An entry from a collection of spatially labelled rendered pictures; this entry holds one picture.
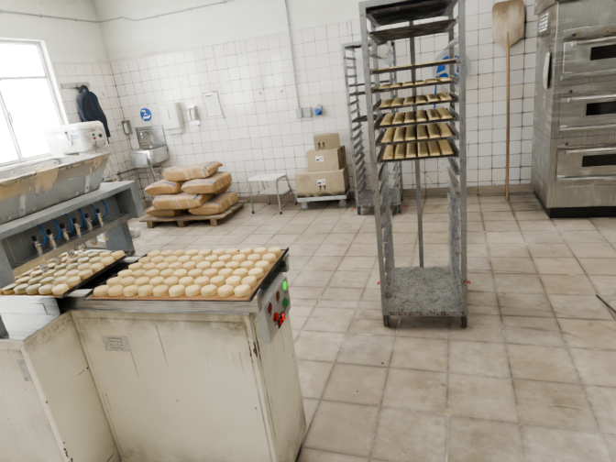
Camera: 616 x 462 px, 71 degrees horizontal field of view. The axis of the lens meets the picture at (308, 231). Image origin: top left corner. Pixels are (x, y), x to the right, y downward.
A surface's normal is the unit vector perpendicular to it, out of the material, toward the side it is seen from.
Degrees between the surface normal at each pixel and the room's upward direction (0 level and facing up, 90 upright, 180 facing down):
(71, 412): 90
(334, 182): 90
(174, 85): 90
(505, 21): 82
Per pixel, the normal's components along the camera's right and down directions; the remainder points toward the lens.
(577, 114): -0.30, 0.34
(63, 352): 0.96, -0.03
